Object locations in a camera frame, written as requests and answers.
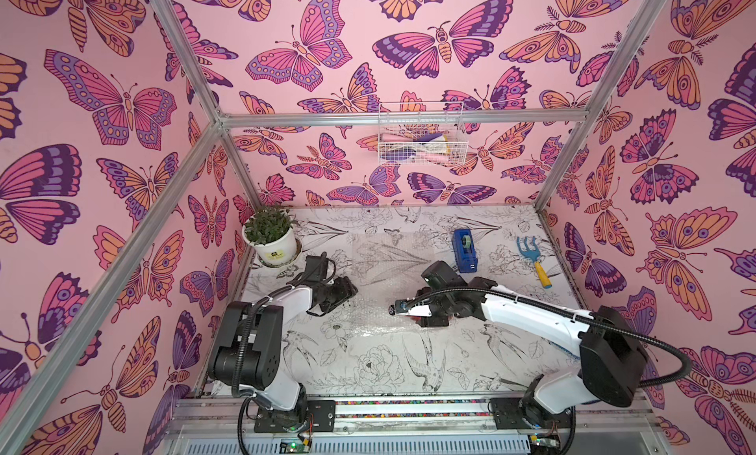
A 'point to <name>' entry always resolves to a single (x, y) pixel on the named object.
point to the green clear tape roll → (466, 241)
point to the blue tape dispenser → (464, 248)
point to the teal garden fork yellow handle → (535, 255)
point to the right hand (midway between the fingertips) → (419, 302)
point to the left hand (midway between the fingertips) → (353, 291)
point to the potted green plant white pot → (271, 230)
